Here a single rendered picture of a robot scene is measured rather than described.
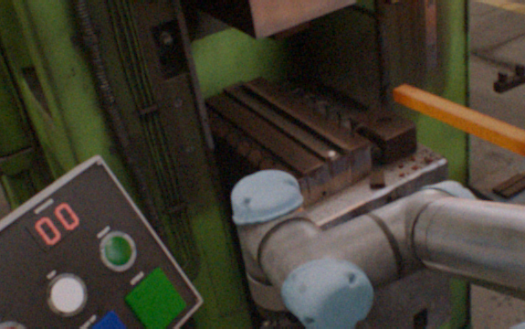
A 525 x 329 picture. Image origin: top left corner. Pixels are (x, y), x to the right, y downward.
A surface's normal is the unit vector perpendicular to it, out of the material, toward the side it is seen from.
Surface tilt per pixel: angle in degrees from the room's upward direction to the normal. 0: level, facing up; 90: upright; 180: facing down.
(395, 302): 90
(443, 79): 90
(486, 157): 0
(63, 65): 90
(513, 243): 55
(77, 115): 90
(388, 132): 0
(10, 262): 60
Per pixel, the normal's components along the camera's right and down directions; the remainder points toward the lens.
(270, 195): -0.16, -0.84
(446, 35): 0.50, 0.40
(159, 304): 0.62, -0.25
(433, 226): -0.87, -0.41
